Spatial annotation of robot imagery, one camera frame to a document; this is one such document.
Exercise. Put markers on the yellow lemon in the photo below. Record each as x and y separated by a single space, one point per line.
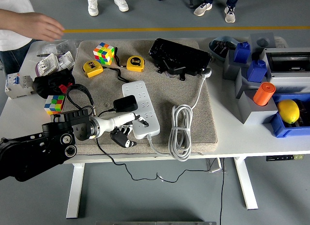
288 111

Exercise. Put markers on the black cloth pouch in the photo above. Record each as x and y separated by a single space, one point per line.
46 85

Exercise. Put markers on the blue hexagonal bottle block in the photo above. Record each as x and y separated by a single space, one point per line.
256 72

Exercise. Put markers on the grey shape holder block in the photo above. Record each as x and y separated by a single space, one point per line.
242 86
254 116
230 69

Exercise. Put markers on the blue square bottle block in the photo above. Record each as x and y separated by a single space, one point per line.
242 54

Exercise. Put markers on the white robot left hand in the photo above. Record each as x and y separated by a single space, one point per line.
113 122

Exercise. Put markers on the yellow tape measure black label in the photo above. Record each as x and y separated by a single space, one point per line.
93 69

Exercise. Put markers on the metal bracket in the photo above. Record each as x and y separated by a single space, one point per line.
214 166

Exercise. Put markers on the black parts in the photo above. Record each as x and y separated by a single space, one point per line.
304 116

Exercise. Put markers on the white table leg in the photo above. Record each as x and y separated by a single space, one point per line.
75 191
245 183

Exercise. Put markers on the grey electrical box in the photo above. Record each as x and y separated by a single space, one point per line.
290 82

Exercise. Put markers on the white sneaker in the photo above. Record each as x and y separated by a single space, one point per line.
121 3
93 6

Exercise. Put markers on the black plug adapter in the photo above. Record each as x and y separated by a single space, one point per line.
125 103

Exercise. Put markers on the grey block with round hole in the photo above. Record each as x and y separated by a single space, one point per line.
254 38

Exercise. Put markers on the blue storage bin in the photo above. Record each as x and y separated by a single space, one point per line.
285 131

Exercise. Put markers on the yellow tape measure 5m label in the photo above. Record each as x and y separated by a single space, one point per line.
135 63

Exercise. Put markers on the small colourful puzzle cube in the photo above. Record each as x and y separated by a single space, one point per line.
54 104

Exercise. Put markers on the blue-grey bowl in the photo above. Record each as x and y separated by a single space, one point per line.
213 51

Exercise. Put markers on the black binder clips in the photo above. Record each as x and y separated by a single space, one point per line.
221 49

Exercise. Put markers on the person's right hand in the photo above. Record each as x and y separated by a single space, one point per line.
38 26

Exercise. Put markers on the white socket module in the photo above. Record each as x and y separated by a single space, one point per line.
65 61

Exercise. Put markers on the white power strip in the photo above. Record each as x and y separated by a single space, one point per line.
138 91

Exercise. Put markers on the person's body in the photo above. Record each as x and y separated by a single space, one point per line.
12 43

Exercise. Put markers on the white circuit breaker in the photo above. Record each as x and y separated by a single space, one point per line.
17 85

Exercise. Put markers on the large colourful puzzle cube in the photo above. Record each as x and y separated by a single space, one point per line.
104 53

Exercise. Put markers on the black chair base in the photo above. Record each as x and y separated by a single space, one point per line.
190 0

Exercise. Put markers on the red plastic clip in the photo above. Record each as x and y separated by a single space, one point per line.
65 88

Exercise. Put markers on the grey-brown mat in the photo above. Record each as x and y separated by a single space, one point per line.
169 94

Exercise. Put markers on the orange cylinder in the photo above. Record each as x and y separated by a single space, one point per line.
264 94

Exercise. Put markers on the clear plastic bag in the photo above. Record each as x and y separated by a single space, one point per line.
58 46

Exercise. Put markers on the black plastic tray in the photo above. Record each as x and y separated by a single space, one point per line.
179 53

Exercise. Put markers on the black power brick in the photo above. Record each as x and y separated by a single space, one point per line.
178 70

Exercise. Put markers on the black table control panel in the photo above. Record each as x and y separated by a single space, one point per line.
278 158

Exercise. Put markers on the grey sneaker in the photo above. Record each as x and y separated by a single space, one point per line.
230 15
203 9

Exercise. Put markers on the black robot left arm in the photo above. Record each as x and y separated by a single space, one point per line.
29 152

